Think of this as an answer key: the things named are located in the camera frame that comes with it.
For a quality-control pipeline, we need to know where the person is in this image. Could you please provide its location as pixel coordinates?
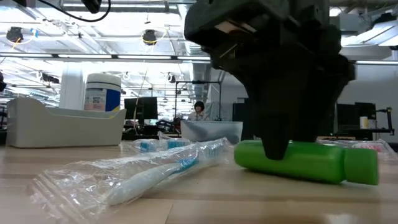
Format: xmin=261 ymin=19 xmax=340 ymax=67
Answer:
xmin=187 ymin=100 xmax=209 ymax=121

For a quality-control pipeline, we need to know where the grey plastic bin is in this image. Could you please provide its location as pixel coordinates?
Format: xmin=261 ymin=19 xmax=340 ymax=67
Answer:
xmin=6 ymin=97 xmax=127 ymax=149

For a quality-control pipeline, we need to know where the white wipes canister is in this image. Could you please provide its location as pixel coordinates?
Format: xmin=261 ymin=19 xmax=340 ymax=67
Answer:
xmin=83 ymin=72 xmax=122 ymax=113

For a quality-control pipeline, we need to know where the black computer monitor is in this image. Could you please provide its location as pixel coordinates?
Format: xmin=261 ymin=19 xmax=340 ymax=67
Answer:
xmin=124 ymin=96 xmax=159 ymax=121

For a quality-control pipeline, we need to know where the clear plastic bin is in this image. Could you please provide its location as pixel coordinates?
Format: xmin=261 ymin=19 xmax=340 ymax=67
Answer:
xmin=180 ymin=120 xmax=244 ymax=145

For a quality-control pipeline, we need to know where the blue toothbrush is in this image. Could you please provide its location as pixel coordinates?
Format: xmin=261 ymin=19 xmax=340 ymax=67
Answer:
xmin=132 ymin=131 xmax=167 ymax=154
xmin=27 ymin=136 xmax=233 ymax=220
xmin=163 ymin=136 xmax=193 ymax=151

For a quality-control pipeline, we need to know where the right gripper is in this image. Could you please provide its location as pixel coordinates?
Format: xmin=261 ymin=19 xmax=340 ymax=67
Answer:
xmin=183 ymin=0 xmax=357 ymax=161

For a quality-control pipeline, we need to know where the black ceiling device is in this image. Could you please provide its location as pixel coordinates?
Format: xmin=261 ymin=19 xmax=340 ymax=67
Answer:
xmin=142 ymin=29 xmax=158 ymax=47
xmin=6 ymin=26 xmax=24 ymax=43

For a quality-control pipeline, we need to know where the black rig frame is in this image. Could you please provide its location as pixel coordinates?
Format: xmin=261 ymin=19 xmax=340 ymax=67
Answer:
xmin=175 ymin=80 xmax=223 ymax=122

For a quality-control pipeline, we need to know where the silver ceiling duct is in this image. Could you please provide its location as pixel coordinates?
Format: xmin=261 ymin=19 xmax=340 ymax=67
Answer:
xmin=177 ymin=0 xmax=218 ymax=105

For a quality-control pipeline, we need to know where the green travel bottle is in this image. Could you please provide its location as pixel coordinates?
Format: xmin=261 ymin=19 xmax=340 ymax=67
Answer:
xmin=233 ymin=139 xmax=380 ymax=187

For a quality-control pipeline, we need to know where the red toothbrush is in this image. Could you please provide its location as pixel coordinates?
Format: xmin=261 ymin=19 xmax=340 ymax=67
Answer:
xmin=315 ymin=138 xmax=398 ymax=161

